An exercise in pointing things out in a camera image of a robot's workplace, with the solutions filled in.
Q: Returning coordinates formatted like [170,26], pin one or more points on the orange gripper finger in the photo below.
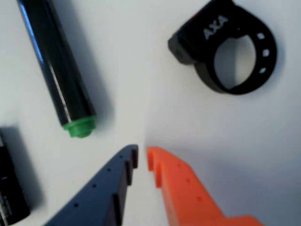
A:
[188,200]

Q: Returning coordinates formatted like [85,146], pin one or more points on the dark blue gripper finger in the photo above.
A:
[98,197]

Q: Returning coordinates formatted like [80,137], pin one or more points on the black AXA bike light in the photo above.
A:
[197,49]

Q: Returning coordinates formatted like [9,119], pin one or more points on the black cylindrical battery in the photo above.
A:
[9,188]

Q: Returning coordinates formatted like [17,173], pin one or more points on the black marker with green cap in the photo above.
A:
[58,70]

